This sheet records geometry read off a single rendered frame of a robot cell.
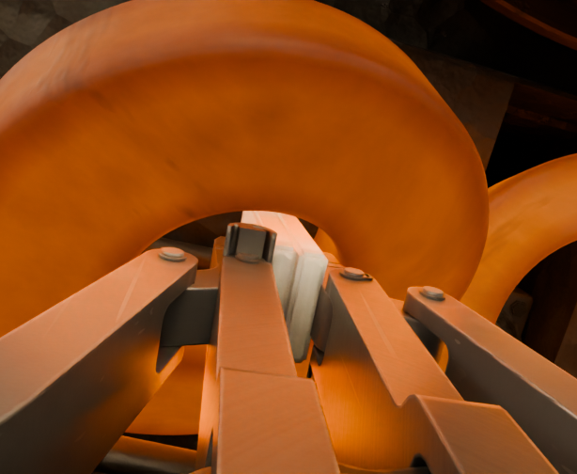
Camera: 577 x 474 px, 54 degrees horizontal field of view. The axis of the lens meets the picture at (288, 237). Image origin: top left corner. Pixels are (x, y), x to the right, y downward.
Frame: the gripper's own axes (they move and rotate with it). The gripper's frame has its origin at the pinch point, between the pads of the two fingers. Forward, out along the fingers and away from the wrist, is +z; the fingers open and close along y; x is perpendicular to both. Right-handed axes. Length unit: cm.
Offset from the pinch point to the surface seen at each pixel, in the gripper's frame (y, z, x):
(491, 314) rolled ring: 8.3, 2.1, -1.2
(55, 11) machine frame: -10.7, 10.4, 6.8
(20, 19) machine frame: -12.3, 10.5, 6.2
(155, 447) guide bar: -3.0, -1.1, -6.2
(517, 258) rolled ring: 9.0, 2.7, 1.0
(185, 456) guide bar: -2.0, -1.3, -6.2
